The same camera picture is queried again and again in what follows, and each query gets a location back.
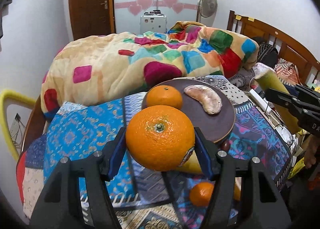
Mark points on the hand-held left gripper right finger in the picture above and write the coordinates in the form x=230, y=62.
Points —
x=203, y=160

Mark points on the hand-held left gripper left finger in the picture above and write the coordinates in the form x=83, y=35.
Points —
x=115, y=159

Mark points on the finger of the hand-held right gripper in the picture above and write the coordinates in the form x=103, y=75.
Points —
x=282, y=97
x=310, y=92

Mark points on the round brown plate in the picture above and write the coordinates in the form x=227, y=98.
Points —
x=222, y=121

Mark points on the large orange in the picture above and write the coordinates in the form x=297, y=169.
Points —
x=160, y=139

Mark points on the peeled pomelo segment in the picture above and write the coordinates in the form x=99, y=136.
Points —
x=206, y=100

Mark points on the medium orange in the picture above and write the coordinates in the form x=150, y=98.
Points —
x=163, y=99

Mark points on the yellow pear with sticker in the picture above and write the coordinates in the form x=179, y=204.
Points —
x=191, y=165

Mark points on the white power strip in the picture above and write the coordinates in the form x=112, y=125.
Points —
x=258, y=100

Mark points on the small dark red fruit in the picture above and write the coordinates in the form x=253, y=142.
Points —
x=225, y=145

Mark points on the striped orange cloth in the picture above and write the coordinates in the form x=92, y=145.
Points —
x=287, y=69

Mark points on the small orange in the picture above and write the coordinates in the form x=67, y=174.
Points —
x=201, y=194

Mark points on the black bag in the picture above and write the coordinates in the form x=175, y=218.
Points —
x=268, y=54

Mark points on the wooden headboard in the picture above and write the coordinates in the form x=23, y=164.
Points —
x=287, y=44

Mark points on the colourful checked blanket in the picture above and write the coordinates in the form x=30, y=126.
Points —
x=112, y=69

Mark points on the standing fan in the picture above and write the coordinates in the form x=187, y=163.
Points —
x=207, y=4

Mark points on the yellow framed chair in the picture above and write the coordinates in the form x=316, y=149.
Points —
x=5, y=109

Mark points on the white appliance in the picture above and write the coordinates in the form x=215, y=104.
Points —
x=153, y=23

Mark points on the brown wooden door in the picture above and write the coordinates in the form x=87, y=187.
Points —
x=87, y=1

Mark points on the dark hanging clothes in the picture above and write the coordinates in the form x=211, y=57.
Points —
x=5, y=6

